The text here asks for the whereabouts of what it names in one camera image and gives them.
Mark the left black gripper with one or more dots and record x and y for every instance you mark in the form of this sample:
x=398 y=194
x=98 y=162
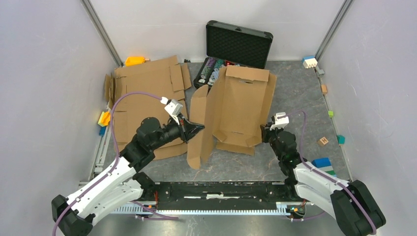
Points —
x=187 y=130

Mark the blue white green block stack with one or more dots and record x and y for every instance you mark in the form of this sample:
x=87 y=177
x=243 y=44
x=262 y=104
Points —
x=324 y=164

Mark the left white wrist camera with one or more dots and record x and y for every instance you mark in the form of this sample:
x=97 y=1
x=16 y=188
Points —
x=172 y=107

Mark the yellow orange toy block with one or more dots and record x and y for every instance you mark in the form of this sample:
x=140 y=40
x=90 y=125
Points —
x=104 y=119

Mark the black poker chip case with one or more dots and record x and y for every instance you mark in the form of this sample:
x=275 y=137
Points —
x=228 y=44

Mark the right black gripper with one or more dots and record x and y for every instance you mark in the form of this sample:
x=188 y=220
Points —
x=265 y=131

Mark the brown cardboard box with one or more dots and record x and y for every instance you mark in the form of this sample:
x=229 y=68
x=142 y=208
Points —
x=232 y=112

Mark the small teal block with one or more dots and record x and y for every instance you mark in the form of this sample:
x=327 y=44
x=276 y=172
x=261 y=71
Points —
x=341 y=139

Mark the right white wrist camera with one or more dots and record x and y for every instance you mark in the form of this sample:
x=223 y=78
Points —
x=279 y=121

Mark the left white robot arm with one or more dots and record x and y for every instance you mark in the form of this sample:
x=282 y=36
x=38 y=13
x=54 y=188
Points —
x=78 y=213

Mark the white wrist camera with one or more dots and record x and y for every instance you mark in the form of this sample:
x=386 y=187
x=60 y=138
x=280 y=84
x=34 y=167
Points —
x=279 y=121
x=172 y=107

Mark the blue white toy block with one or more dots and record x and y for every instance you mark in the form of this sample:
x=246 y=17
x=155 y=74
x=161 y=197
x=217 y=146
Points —
x=309 y=62

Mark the small orange wooden block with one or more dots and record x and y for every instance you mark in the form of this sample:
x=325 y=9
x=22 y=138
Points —
x=324 y=89

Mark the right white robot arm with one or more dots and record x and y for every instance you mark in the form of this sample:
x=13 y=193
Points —
x=350 y=203

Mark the small blue block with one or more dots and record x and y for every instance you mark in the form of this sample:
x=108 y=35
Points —
x=102 y=131

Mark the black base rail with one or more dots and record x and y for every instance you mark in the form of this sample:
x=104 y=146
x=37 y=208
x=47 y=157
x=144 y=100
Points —
x=215 y=195

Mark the yellow plastic toy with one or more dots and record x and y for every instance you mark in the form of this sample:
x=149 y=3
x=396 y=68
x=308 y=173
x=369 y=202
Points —
x=130 y=61

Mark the small grey block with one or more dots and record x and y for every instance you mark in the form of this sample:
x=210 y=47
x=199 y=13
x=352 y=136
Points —
x=319 y=72

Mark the flat cardboard sheet stack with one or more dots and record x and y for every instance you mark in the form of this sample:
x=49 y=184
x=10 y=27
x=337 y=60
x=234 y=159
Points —
x=147 y=83

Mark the wooden letter cube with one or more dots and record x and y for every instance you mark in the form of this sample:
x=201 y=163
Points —
x=323 y=141

